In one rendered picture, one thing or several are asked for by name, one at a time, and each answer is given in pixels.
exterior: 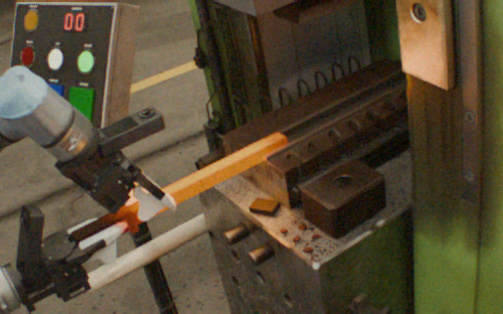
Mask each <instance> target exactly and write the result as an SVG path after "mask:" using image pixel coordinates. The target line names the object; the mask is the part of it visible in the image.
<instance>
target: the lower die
mask: <svg viewBox="0 0 503 314"><path fill-rule="evenodd" d="M400 72H403V64H402V61H401V60H396V61H392V60H389V59H385V58H381V59H379V60H378V61H376V62H374V63H372V64H369V65H367V66H365V67H363V68H362V69H358V70H356V71H355V72H353V73H351V74H349V75H347V76H344V77H342V78H339V79H337V80H336V81H333V82H331V83H328V85H324V86H322V87H320V88H318V89H316V90H314V91H313V92H311V93H308V94H306V95H304V96H302V97H300V98H299V99H297V100H295V101H293V102H292V103H291V104H287V105H283V106H281V107H280V108H278V109H276V110H274V111H272V112H270V113H267V114H265V115H263V116H261V117H260V118H258V119H256V120H255V121H254V122H248V123H246V124H244V125H242V126H240V127H239V128H237V129H235V130H233V131H231V132H229V133H227V134H225V135H223V136H221V138H222V142H223V147H224V151H225V156H226V157H228V156H230V155H232V154H234V153H236V152H238V151H240V150H241V149H243V148H245V147H247V146H249V145H251V144H253V143H255V142H259V141H261V140H262V139H263V138H265V137H267V136H269V135H271V134H273V133H275V132H279V133H282V132H283V131H285V130H287V129H289V128H291V127H293V126H295V125H297V124H299V123H302V122H304V121H306V120H308V119H310V118H312V117H314V116H316V115H317V114H319V113H320V112H322V111H324V110H328V109H330V108H331V107H333V106H335V105H337V104H339V103H341V102H342V101H344V100H348V99H350V98H352V97H353V96H355V95H357V94H359V93H360V92H361V91H365V90H367V89H369V88H370V87H372V86H374V85H376V84H379V83H381V82H383V81H385V80H386V79H389V78H392V77H394V76H396V75H397V74H398V73H400ZM403 90H407V82H402V83H400V85H398V86H396V87H394V88H391V89H389V90H387V91H386V92H384V93H382V94H380V95H378V96H376V97H374V98H372V99H371V100H369V101H367V102H365V103H362V104H360V105H358V106H357V107H355V108H354V109H352V110H350V111H348V112H346V113H343V114H341V115H339V116H337V117H335V118H334V119H332V120H331V121H329V122H327V123H325V124H323V125H319V126H318V127H316V128H314V129H313V130H311V131H309V132H307V133H305V134H303V135H301V136H300V137H298V138H296V139H294V140H292V141H290V142H287V143H285V144H283V145H282V146H280V147H278V148H276V149H274V150H272V151H270V152H268V153H267V154H265V155H263V156H262V157H263V162H261V163H257V164H255V165H253V166H251V167H249V168H247V169H245V170H243V171H242V172H240V175H242V176H243V177H245V178H246V179H247V180H249V181H250V182H252V183H253V184H256V185H258V186H259V187H260V188H261V189H262V190H264V191H265V192H266V193H268V194H269V195H271V196H272V197H273V198H275V199H276V200H278V201H279V202H281V203H282V204H284V205H285V206H287V207H288V208H289V209H292V208H294V207H296V206H298V205H300V203H302V201H301V200H298V201H295V200H294V199H293V198H292V196H291V193H290V190H291V189H292V188H293V187H294V185H295V184H296V183H299V178H300V173H299V167H298V163H297V161H296V159H295V158H294V156H292V155H291V154H290V159H286V152H287V151H289V150H292V151H294V152H295V153H296V154H297V155H298V156H299V158H300V159H301V162H302V172H303V176H304V177H305V179H306V178H308V177H310V176H312V175H313V174H315V173H317V172H319V166H320V159H319V149H318V147H317V146H316V145H315V144H314V143H311V147H307V142H308V141H309V140H311V139H313V140H316V141H317V142H318V143H319V144H320V146H321V148H322V151H323V158H324V164H325V165H326V167H327V166H329V165H331V164H332V163H334V162H337V161H339V159H340V155H341V148H340V141H339V138H338V137H337V135H336V134H335V133H334V132H332V136H331V137H329V136H328V131H329V129H330V128H335V129H336V130H338V131H339V132H340V134H341V135H342V137H343V141H344V148H345V153H346V154H347V155H348V154H350V153H352V152H354V151H356V150H358V149H359V148H358V147H359V144H360V136H359V130H358V127H357V126H356V123H355V122H351V126H350V127H348V126H347V121H348V119H349V118H355V119H356V120H357V121H358V122H359V123H360V124H361V126H362V129H363V136H364V143H365V144H366V145H368V143H370V142H372V141H374V140H375V139H377V134H378V132H379V131H378V120H377V118H376V116H375V115H374V113H373V112H370V113H369V116H368V117H367V116H366V115H365V114H366V110H367V109H368V108H374V109H375V110H376V111H377V112H378V113H379V115H380V117H381V120H382V132H383V133H384V134H386V133H388V132H390V131H391V130H393V129H394V127H395V123H396V112H395V109H394V107H393V106H392V105H391V104H390V103H389V102H388V103H387V107H383V103H384V101H385V99H387V98H389V99H391V100H393V101H394V102H395V103H396V104H397V107H398V112H399V122H400V124H404V123H406V122H407V121H408V120H409V115H408V101H407V94H406V93H404V96H403V98H401V92H402V91H403ZM408 140H410V138H409V137H408V138H407V139H406V140H404V141H402V142H401V143H399V144H398V145H396V146H394V147H393V148H390V149H388V150H386V152H384V153H382V154H380V155H379V156H378V157H376V158H374V159H373V160H371V161H369V162H366V163H365V164H366V165H368V164H369V163H371V162H374V161H376V160H378V159H379V158H380V157H382V156H384V155H386V153H388V152H390V151H392V150H393V149H394V148H398V147H399V146H401V145H402V144H404V143H405V142H407V141H408ZM251 176H252V178H253V181H252V180H251Z"/></svg>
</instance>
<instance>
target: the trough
mask: <svg viewBox="0 0 503 314"><path fill-rule="evenodd" d="M406 81H407V79H406V75H405V73H404V72H400V73H398V74H397V75H396V76H394V77H392V78H388V79H386V80H385V81H383V82H381V83H379V84H376V85H374V86H372V87H370V88H369V89H367V90H365V91H361V92H360V93H359V94H357V95H355V96H353V97H352V98H350V99H348V100H344V101H342V102H341V103H339V104H337V105H335V106H333V107H331V108H330V109H328V110H324V111H322V112H320V113H319V114H317V115H316V116H314V117H312V118H310V119H308V120H306V121H304V122H302V123H299V124H297V125H295V126H293V127H291V128H289V129H287V130H285V131H283V132H282V133H280V134H282V135H283V136H284V137H286V140H287V142H290V141H292V140H294V139H296V138H298V137H300V136H301V135H303V134H305V133H307V132H309V131H311V130H313V129H314V128H316V127H318V126H319V125H323V124H325V123H327V122H329V121H331V120H332V119H334V118H335V117H337V116H339V115H341V114H343V113H346V112H348V111H350V110H352V109H354V108H355V107H357V106H358V105H360V104H362V103H365V102H367V101H369V100H371V99H372V98H374V97H376V96H378V95H380V94H382V93H384V92H386V91H387V90H389V89H391V88H394V87H396V86H398V85H400V83H402V82H406Z"/></svg>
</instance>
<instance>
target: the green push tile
mask: <svg viewBox="0 0 503 314"><path fill-rule="evenodd" d="M94 97H95V89H94V88H82V87H77V86H71V87H70V100H69V103H70V104H71V105H72V106H74V107H75V108H76V110H79V111H80V112H81V113H82V114H83V115H84V116H85V117H86V118H88V119H89V120H90V122H91V124H92V120H93V108H94Z"/></svg>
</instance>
